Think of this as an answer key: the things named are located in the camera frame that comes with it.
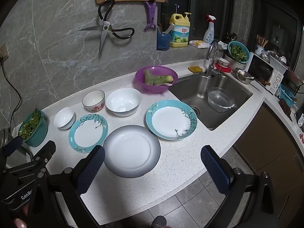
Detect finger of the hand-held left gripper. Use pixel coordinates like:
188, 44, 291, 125
0, 136, 23, 158
24, 141, 56, 171

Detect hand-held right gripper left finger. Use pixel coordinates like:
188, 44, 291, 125
47, 145, 106, 228

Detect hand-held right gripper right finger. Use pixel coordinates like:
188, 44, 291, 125
201, 145, 281, 228

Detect small teal floral plate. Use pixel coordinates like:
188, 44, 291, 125
68, 114, 109, 153

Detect small white bowl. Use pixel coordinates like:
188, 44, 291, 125
53, 107, 76, 130

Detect white plate with dark rim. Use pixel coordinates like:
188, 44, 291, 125
102, 125, 161, 178

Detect large teal floral plate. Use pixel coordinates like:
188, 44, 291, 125
145, 99, 198, 141

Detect silver metal pan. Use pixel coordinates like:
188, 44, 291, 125
105, 88, 142, 117

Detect person's left hand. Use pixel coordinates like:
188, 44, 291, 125
12, 216, 29, 228

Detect steel pot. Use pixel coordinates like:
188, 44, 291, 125
0, 128, 33, 169

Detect teal colander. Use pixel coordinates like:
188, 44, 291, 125
227, 41, 250, 64
18, 109, 48, 148

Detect leafy greens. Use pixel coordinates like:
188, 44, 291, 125
18, 108, 44, 140
230, 44, 247, 62

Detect brown cabinet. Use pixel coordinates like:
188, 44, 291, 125
233, 101, 304, 228

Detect white ceramic bowl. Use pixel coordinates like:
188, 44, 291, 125
82, 90, 105, 112

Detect clear glass bowl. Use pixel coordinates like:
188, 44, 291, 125
207, 88, 235, 112

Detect person's shoe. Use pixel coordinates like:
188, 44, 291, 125
151, 215, 167, 228

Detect steel sink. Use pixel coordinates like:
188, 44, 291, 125
167, 72, 253, 131

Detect red silicone mat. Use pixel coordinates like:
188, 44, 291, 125
214, 62, 231, 73

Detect purple plastic basin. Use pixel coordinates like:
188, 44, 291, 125
135, 66, 178, 93

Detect blue plastic basket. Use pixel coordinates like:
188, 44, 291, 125
278, 84, 297, 107

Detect chrome faucet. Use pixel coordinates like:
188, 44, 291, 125
205, 40, 226, 78

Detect white microwave oven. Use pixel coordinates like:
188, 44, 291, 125
247, 52, 288, 95

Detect green celtuce stem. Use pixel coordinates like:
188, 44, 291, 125
144, 69, 175, 86

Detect white packet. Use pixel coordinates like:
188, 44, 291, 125
189, 40, 209, 49

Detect chopstick holder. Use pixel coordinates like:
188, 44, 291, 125
255, 34, 269, 56

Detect blue utensil cup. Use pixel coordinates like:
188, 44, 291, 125
156, 32, 171, 51

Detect white spray bottle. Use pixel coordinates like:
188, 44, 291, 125
203, 14, 217, 45

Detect yellow dish soap bottle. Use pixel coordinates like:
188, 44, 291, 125
169, 12, 192, 48

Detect purple peeler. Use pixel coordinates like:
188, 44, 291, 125
143, 1, 158, 32

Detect dark window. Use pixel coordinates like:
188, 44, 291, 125
161, 0, 300, 60

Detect black power cable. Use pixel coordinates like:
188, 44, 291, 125
0, 60, 23, 126

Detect wall socket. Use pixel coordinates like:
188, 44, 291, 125
0, 43, 9, 61

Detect black handled kitchen scissors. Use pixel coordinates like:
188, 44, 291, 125
78, 0, 135, 57

